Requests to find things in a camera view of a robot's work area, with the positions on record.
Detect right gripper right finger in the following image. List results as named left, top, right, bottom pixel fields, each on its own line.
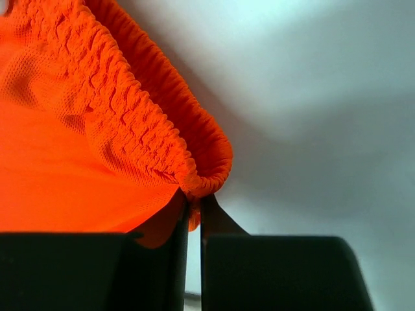
left=200, top=195, right=373, bottom=310

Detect orange shorts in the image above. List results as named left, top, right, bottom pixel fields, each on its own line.
left=1, top=1, right=232, bottom=247

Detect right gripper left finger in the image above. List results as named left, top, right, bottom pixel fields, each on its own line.
left=1, top=191, right=189, bottom=310

